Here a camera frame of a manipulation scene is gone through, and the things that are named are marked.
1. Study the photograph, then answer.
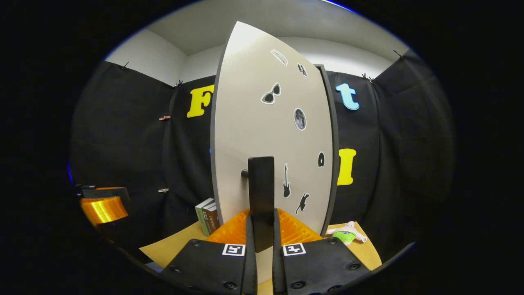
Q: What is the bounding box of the brown book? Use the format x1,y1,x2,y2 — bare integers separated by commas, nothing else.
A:
203,204,222,235

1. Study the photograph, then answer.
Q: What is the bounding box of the grey cabinet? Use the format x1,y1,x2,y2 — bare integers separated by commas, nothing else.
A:
314,64,341,238

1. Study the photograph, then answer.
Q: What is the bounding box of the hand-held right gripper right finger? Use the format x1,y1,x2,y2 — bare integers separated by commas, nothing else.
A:
271,208,372,295

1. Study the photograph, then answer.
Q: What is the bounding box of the black door handle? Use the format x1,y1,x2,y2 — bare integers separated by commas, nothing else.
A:
241,156,276,253

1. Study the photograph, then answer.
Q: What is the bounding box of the green book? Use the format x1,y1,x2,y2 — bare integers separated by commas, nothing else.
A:
195,198,214,237

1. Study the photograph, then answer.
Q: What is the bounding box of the row of black cloth clips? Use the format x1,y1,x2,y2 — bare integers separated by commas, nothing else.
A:
121,49,404,89

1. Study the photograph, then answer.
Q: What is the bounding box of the black backdrop cloth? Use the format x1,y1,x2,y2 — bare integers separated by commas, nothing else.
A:
70,49,457,263

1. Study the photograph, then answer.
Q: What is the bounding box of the beige cabinet door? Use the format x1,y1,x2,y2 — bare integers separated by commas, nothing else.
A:
210,21,334,239

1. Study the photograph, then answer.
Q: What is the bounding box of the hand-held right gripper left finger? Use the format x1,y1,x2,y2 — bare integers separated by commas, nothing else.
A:
161,208,258,295

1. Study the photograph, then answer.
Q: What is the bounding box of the pink and green plush toy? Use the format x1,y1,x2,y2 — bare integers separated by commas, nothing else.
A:
325,221,368,246

